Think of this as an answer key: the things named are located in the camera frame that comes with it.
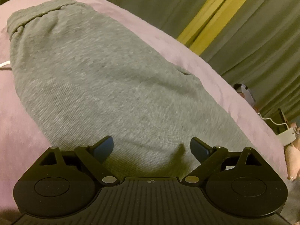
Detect grey sweatpants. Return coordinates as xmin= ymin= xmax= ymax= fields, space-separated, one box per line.
xmin=7 ymin=0 xmax=251 ymax=178

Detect pink bed blanket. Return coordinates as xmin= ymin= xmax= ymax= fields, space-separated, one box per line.
xmin=1 ymin=0 xmax=287 ymax=220

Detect white grey headset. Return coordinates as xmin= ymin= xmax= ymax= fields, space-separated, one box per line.
xmin=233 ymin=83 xmax=256 ymax=107

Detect white power adapter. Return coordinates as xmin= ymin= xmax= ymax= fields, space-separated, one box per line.
xmin=277 ymin=127 xmax=296 ymax=146

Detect pink plush toy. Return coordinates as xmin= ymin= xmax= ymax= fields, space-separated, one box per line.
xmin=284 ymin=134 xmax=300 ymax=180

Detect grey curtain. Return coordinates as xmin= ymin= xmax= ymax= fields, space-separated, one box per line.
xmin=108 ymin=0 xmax=299 ymax=120

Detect yellow curtain stripe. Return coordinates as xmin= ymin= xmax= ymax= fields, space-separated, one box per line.
xmin=177 ymin=0 xmax=247 ymax=55

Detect white charger cable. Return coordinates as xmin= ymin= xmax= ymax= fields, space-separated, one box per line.
xmin=257 ymin=112 xmax=291 ymax=128

